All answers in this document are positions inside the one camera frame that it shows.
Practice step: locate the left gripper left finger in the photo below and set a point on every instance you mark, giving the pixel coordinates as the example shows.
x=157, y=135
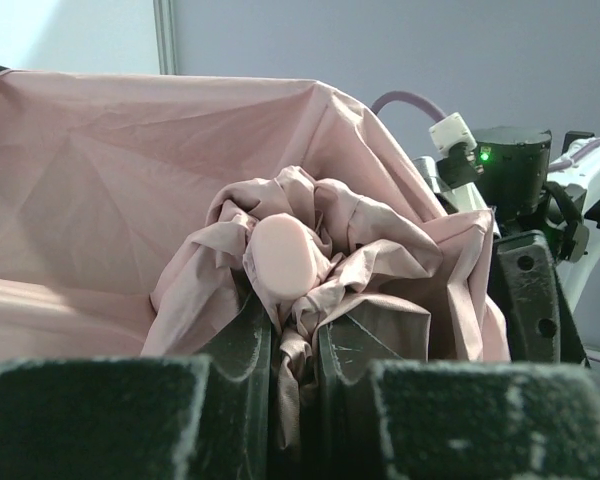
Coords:
x=197, y=417

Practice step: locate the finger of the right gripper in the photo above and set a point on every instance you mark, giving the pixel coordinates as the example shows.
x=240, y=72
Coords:
x=524, y=284

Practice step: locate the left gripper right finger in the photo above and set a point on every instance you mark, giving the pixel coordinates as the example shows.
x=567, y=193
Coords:
x=389, y=418

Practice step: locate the pink folding umbrella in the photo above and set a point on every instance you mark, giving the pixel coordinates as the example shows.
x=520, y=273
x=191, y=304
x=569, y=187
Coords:
x=131, y=205

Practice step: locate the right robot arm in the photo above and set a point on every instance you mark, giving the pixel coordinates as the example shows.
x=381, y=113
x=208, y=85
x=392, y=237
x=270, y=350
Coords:
x=547, y=229

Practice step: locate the aluminium frame post left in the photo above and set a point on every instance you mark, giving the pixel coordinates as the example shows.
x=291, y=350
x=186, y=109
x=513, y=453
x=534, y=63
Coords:
x=164, y=18

